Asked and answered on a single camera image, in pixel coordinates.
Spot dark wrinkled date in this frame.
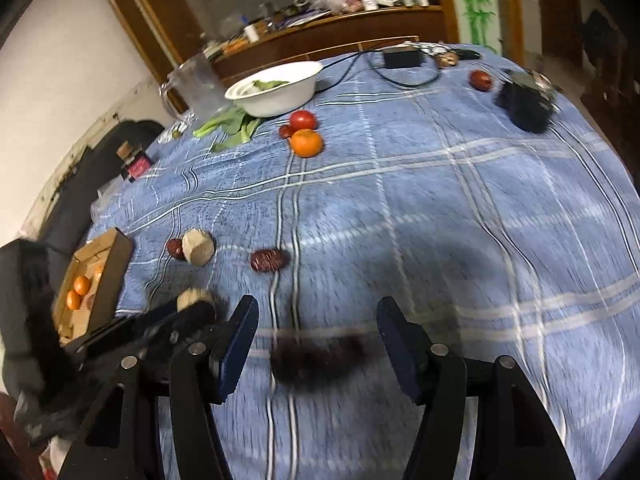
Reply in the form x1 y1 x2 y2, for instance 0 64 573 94
271 335 367 391

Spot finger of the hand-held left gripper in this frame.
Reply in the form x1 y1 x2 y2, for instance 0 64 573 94
127 301 219 348
65 299 182 356

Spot black chair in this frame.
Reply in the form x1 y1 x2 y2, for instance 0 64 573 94
39 119 167 243

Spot brown wooden door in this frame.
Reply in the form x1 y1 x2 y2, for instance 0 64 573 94
529 0 583 67

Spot cardboard box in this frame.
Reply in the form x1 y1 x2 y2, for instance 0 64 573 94
52 227 135 347

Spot wrinkled red date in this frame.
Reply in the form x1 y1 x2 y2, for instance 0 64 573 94
250 248 289 274

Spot clear plastic pitcher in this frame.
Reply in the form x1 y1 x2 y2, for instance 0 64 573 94
159 52 232 122

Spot wooden cabinet counter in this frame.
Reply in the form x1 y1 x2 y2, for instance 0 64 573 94
90 0 526 83

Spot dark jacket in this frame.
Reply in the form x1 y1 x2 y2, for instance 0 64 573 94
579 9 627 78

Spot red label bottle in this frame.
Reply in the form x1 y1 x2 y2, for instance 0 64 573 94
115 142 154 184

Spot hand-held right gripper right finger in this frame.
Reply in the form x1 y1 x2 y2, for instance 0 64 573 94
376 296 576 480

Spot white bowl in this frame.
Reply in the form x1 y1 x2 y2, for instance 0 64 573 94
224 61 324 118

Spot green leafy vegetable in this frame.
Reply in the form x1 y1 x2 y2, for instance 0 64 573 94
192 106 264 154

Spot black power adapter with cable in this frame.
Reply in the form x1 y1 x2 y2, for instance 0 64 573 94
315 47 443 92

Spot bamboo wall sticker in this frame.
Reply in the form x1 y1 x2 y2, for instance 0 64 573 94
454 0 502 54

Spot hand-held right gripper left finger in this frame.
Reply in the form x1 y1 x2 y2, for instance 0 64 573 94
60 294 261 480

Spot small red tomato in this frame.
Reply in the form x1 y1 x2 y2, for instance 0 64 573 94
290 109 318 132

